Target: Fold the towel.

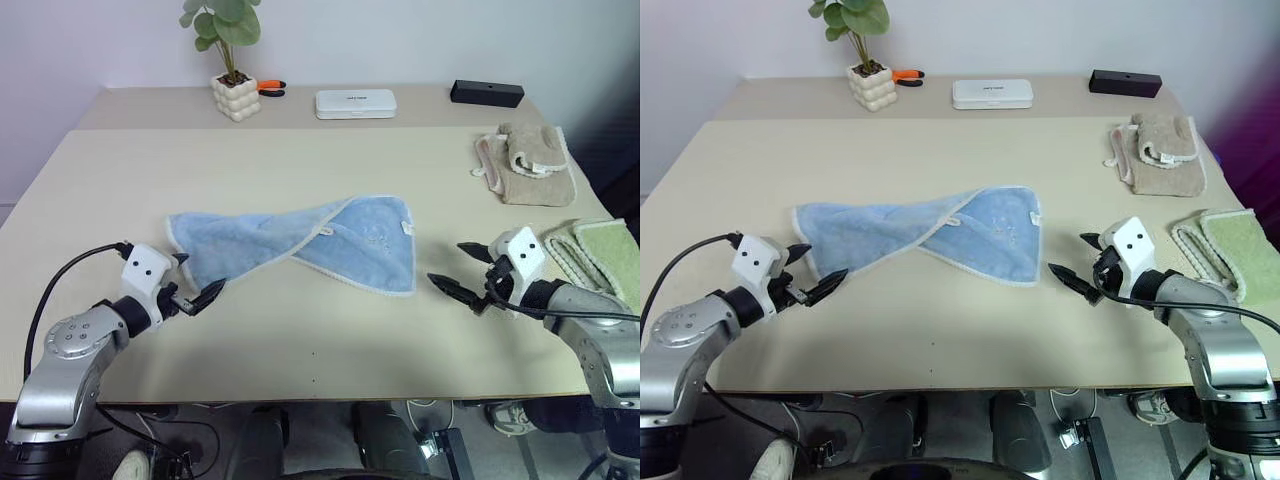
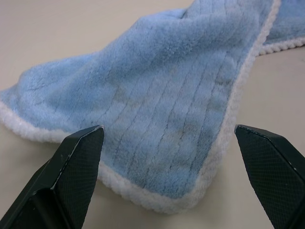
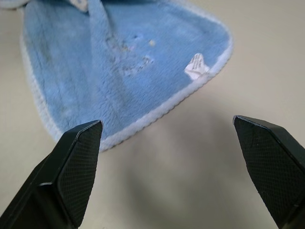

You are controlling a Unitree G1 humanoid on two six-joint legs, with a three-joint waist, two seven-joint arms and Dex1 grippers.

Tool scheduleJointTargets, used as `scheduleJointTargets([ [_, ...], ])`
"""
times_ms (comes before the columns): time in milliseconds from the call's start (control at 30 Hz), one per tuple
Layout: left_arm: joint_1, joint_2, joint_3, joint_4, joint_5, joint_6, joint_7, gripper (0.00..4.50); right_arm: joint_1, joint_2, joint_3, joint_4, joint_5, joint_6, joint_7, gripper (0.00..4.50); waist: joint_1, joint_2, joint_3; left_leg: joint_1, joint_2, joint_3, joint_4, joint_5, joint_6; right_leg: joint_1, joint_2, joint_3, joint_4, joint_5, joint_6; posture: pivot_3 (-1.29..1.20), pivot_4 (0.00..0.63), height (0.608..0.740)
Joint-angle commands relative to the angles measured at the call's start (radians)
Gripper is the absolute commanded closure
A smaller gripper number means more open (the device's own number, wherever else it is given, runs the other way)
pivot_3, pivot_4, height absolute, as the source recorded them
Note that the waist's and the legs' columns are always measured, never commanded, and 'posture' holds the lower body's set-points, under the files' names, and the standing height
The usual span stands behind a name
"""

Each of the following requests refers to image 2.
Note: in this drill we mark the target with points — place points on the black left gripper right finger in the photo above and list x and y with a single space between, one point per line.
271 171

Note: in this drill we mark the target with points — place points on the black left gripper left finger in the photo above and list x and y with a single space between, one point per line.
71 176

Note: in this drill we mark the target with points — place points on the blue microfiber cloth white edge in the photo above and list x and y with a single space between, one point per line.
155 95

